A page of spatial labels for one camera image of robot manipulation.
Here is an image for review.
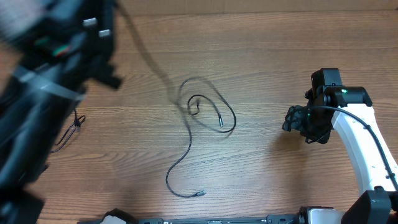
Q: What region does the black usb cable thin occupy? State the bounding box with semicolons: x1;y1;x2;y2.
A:
165;94;224;198

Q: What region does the black usb cable long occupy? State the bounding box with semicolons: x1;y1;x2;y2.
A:
115;1;237;135

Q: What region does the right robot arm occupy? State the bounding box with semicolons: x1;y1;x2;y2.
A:
282;68;397;224

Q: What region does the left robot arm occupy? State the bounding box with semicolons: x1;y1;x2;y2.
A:
1;0;121;223

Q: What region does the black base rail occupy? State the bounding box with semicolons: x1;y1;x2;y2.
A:
77;208;354;224

